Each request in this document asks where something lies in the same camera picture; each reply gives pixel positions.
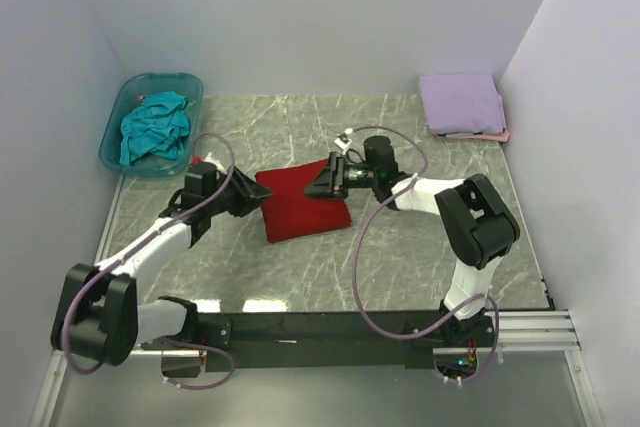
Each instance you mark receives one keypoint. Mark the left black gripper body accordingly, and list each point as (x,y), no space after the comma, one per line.
(237,198)

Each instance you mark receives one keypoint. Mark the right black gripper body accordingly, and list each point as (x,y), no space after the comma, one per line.
(342,177)

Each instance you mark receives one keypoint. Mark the red t-shirt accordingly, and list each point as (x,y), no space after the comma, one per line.
(288,213)

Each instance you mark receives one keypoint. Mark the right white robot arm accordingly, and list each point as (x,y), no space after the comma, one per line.
(479,226)

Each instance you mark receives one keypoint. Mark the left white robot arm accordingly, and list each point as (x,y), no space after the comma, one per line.
(99,314)

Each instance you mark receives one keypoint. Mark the teal crumpled t-shirt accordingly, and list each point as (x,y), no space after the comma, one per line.
(159,126)

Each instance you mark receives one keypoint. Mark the folded lilac t-shirt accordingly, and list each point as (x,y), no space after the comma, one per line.
(464,103)

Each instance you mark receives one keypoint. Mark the teal plastic basket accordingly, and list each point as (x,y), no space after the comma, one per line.
(129,97)

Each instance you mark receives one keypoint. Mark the folded pink t-shirt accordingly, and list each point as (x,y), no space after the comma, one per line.
(502,137)

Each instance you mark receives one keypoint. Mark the black base beam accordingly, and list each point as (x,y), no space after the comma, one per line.
(331,339)

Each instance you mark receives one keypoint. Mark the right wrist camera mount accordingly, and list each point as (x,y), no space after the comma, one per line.
(343,141)

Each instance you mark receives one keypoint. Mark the aluminium frame rail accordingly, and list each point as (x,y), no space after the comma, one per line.
(537,331)

